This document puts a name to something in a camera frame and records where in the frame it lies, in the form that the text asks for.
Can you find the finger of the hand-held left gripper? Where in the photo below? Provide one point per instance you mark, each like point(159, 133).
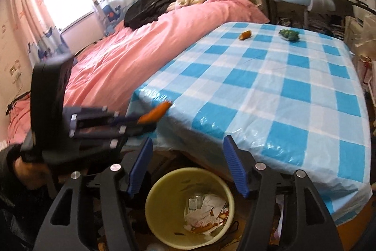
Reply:
point(141, 129)
point(126, 118)

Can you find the yellow waste bin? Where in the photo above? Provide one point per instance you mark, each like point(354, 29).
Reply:
point(164, 195)

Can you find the green snack wrapper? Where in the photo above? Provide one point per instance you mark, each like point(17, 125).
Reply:
point(289, 35)

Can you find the pink blanket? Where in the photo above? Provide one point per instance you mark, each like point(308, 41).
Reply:
point(132, 48)

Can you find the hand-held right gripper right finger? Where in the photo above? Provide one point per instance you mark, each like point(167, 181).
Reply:
point(235, 165)

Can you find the black clothes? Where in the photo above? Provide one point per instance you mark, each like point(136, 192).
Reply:
point(147, 10)

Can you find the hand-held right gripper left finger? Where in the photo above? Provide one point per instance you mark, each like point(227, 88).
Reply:
point(141, 168)

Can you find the white wall socket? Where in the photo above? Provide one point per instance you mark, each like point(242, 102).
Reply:
point(14, 71)

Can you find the person's left hand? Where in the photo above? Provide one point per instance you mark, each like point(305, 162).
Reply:
point(29, 176)

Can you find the long orange wrapper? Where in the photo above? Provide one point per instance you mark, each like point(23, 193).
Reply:
point(245, 35)

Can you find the blue white checked tablecloth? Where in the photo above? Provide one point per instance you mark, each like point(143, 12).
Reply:
point(264, 92)

